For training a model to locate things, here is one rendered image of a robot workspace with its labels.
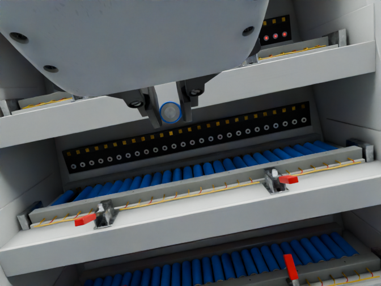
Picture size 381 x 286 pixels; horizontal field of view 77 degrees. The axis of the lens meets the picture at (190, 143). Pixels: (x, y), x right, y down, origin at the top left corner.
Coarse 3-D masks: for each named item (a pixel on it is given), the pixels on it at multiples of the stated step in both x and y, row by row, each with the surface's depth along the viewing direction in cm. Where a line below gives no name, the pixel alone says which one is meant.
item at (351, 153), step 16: (288, 160) 40; (304, 160) 39; (320, 160) 39; (336, 160) 39; (352, 160) 38; (208, 176) 40; (224, 176) 39; (240, 176) 39; (256, 176) 39; (128, 192) 40; (144, 192) 40; (160, 192) 40; (176, 192) 39; (208, 192) 38; (48, 208) 41; (64, 208) 40; (80, 208) 40; (96, 208) 40; (128, 208) 38; (48, 224) 38
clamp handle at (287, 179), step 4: (272, 172) 36; (276, 172) 36; (272, 176) 36; (276, 176) 35; (280, 176) 32; (284, 176) 31; (288, 176) 30; (292, 176) 29; (296, 176) 29; (280, 180) 32; (284, 180) 30; (288, 180) 29; (292, 180) 29; (296, 180) 29
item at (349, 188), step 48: (240, 144) 52; (336, 144) 49; (48, 192) 49; (240, 192) 38; (288, 192) 35; (336, 192) 34; (0, 240) 36; (48, 240) 35; (96, 240) 35; (144, 240) 35; (192, 240) 36
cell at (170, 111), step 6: (168, 102) 19; (174, 102) 19; (162, 108) 19; (168, 108) 19; (174, 108) 19; (180, 108) 19; (162, 114) 19; (168, 114) 19; (174, 114) 19; (180, 114) 19; (168, 120) 20; (174, 120) 20
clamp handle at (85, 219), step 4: (100, 204) 36; (100, 208) 36; (104, 208) 36; (96, 212) 35; (100, 212) 35; (84, 216) 31; (88, 216) 31; (92, 216) 32; (96, 216) 33; (76, 220) 29; (80, 220) 29; (84, 220) 30; (88, 220) 31; (92, 220) 32; (76, 224) 29; (80, 224) 29; (84, 224) 30
